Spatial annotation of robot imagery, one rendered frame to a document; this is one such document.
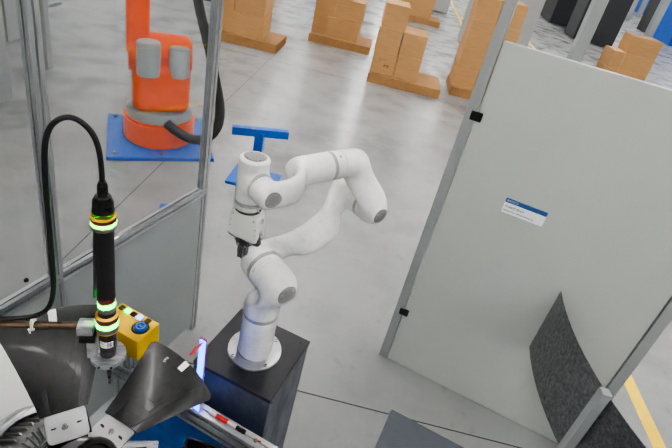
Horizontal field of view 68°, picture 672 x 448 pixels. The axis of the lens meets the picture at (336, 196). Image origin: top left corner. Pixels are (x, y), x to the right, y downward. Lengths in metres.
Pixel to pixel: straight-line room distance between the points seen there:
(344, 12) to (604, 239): 8.03
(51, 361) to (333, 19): 9.13
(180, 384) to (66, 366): 0.31
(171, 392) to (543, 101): 1.85
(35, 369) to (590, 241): 2.23
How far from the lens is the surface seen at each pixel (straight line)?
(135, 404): 1.45
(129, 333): 1.77
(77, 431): 1.36
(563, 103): 2.40
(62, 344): 1.35
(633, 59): 12.96
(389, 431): 1.42
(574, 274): 2.71
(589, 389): 2.43
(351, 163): 1.52
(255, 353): 1.82
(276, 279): 1.54
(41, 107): 1.77
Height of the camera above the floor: 2.36
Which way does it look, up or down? 30 degrees down
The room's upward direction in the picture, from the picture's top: 13 degrees clockwise
